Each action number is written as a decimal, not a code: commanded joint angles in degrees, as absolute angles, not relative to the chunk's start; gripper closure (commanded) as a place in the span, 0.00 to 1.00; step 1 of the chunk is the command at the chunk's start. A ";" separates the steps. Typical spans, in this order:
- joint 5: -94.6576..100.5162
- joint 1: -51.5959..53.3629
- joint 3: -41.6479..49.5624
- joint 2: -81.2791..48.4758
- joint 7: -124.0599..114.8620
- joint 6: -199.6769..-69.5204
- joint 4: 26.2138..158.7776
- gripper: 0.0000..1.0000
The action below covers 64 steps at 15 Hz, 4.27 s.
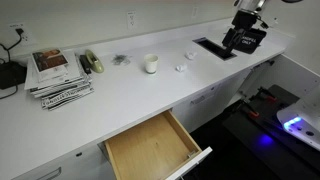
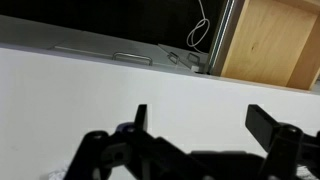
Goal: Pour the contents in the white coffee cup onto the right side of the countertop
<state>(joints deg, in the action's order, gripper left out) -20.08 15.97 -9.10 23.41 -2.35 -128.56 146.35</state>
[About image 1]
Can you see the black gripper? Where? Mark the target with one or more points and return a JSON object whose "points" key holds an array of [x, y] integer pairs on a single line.
{"points": [[244, 20]]}

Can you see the white paper coffee cup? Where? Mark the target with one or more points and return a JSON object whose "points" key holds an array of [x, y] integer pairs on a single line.
{"points": [[151, 63]]}

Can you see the white robot base blue light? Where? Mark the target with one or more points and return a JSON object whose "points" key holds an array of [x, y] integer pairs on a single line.
{"points": [[300, 116]]}

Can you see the metal-framed countertop trash slot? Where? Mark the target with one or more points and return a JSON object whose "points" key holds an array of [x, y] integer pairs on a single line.
{"points": [[213, 49]]}

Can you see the black landfill only sign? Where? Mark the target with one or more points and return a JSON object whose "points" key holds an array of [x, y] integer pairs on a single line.
{"points": [[254, 41]]}

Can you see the crumpled white paper ball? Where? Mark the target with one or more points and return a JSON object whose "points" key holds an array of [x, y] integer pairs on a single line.
{"points": [[190, 55], [181, 68]]}

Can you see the white closed drawer front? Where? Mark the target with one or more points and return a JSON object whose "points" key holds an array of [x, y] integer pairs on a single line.
{"points": [[200, 106]]}

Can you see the black mounting platform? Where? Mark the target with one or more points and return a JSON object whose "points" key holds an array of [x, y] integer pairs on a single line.
{"points": [[253, 150]]}

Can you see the pile of silver paper clips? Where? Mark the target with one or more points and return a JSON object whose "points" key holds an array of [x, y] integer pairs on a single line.
{"points": [[120, 59]]}

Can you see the open wooden drawer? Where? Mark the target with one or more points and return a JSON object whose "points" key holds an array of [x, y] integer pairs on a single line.
{"points": [[150, 146]]}

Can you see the black stapler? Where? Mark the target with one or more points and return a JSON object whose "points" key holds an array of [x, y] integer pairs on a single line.
{"points": [[85, 64]]}

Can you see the stack of white magazines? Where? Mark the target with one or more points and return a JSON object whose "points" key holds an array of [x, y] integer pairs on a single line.
{"points": [[71, 75]]}

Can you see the magazine with black-white lettering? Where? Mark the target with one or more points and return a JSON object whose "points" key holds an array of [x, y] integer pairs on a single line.
{"points": [[66, 96]]}

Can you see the magazine with brown cover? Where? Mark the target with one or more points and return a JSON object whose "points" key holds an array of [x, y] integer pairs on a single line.
{"points": [[50, 61]]}

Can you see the black box device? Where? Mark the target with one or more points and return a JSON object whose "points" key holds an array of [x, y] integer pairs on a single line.
{"points": [[11, 75]]}

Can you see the white wall outlet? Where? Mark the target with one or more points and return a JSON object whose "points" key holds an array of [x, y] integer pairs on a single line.
{"points": [[26, 38], [131, 20]]}

